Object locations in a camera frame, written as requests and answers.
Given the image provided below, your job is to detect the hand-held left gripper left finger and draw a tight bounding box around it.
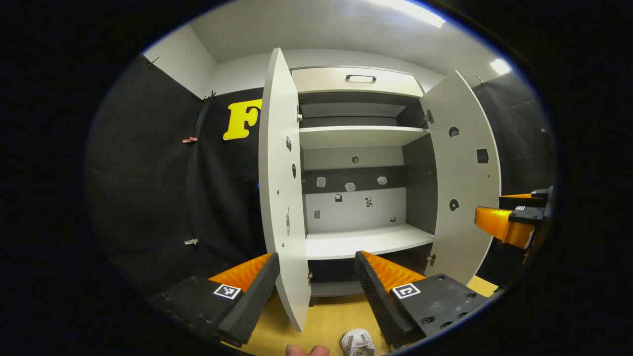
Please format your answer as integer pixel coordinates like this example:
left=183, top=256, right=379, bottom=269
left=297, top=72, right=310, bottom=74
left=146, top=252, right=281, bottom=348

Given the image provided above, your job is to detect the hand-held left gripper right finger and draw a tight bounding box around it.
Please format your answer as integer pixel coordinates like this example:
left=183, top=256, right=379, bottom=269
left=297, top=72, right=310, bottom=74
left=354, top=251, right=497, bottom=349

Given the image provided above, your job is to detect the white canvas shoe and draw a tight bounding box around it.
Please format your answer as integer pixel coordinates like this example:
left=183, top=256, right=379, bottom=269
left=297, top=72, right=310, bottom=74
left=341, top=329, right=376, bottom=356

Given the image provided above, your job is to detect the white cabinet door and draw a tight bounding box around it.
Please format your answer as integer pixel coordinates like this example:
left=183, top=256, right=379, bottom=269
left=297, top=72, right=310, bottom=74
left=258, top=47, right=311, bottom=333
left=419, top=70, right=502, bottom=286

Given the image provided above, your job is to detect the white shoe cabinet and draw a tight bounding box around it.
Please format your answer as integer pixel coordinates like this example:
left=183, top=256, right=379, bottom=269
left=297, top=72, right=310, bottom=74
left=292, top=67, right=438, bottom=297

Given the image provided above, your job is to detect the white cabinet drawer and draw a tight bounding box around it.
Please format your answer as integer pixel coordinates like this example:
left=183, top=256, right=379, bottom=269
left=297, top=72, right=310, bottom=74
left=292, top=67, right=425, bottom=97

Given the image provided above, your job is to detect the black backdrop cloth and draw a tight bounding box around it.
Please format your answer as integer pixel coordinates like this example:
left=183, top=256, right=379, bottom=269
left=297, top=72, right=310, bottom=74
left=87, top=54, right=557, bottom=297

